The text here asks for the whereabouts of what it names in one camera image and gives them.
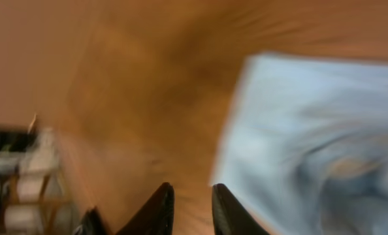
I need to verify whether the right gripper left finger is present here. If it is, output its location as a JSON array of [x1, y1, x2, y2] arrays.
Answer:
[[116, 182, 175, 235]]

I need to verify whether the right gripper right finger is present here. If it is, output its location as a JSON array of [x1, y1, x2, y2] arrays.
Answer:
[[212, 183, 269, 235]]

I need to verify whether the light blue t-shirt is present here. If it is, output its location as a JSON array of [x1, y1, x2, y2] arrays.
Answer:
[[212, 54, 388, 234]]

